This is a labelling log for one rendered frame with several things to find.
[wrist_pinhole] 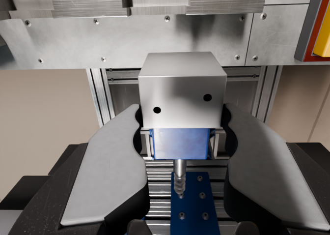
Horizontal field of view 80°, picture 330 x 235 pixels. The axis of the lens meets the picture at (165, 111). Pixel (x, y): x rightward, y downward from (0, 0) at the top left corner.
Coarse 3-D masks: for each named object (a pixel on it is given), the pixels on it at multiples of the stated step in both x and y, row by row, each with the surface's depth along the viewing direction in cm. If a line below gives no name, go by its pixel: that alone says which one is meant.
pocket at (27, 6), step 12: (0, 0) 17; (12, 0) 18; (24, 0) 18; (36, 0) 18; (48, 0) 18; (0, 12) 17; (12, 12) 17; (24, 12) 17; (36, 12) 17; (48, 12) 17
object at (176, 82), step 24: (144, 72) 12; (168, 72) 11; (192, 72) 11; (216, 72) 11; (144, 96) 12; (168, 96) 12; (192, 96) 12; (216, 96) 12; (144, 120) 13; (168, 120) 12; (192, 120) 12; (216, 120) 12; (168, 144) 15; (192, 144) 15
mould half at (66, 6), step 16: (64, 0) 16; (80, 0) 15; (96, 0) 15; (112, 0) 15; (192, 0) 15; (208, 0) 15; (224, 0) 15; (240, 0) 15; (256, 0) 15; (64, 16) 16; (80, 16) 16; (96, 16) 16; (112, 16) 16
